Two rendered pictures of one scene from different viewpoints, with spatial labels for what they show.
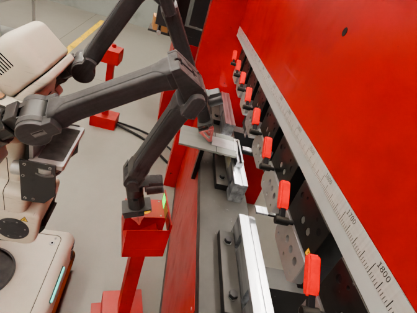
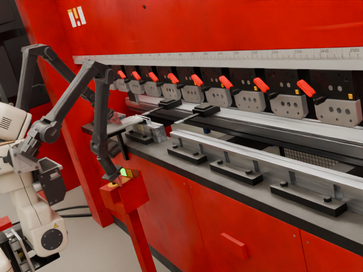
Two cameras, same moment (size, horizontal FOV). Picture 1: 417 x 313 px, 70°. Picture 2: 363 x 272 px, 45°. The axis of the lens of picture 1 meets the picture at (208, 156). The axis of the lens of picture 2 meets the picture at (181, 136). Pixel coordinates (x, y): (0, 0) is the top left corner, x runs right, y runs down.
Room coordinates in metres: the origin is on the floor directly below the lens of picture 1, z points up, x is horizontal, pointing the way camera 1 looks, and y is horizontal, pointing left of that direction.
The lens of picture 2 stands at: (-1.32, 0.37, 1.64)
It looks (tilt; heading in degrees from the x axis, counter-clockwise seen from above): 18 degrees down; 344
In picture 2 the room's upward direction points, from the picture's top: 15 degrees counter-clockwise
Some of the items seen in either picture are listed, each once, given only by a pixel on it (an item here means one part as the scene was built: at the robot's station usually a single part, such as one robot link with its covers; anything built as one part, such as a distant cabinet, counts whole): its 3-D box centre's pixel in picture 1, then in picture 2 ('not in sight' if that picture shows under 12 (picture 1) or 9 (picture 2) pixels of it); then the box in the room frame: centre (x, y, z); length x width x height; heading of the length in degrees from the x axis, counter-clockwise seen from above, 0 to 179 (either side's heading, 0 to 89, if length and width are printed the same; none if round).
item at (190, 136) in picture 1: (207, 140); (118, 126); (1.22, 0.03, 1.00); 0.26 x 0.18 x 0.01; 101
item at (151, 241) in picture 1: (144, 222); (122, 189); (0.86, 0.16, 0.75); 0.20 x 0.16 x 0.18; 24
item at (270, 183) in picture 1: (290, 177); (173, 80); (0.69, -0.22, 1.26); 0.15 x 0.09 x 0.17; 11
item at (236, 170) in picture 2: not in sight; (234, 171); (0.25, -0.25, 0.89); 0.30 x 0.05 x 0.03; 11
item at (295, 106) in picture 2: not in sight; (293, 89); (-0.10, -0.38, 1.26); 0.15 x 0.09 x 0.17; 11
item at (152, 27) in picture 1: (164, 23); not in sight; (3.20, 0.87, 1.05); 0.30 x 0.28 x 0.14; 15
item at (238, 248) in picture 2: not in sight; (234, 245); (0.21, -0.16, 0.59); 0.15 x 0.02 x 0.07; 11
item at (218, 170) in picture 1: (219, 167); (138, 137); (1.20, -0.07, 0.89); 0.30 x 0.05 x 0.03; 11
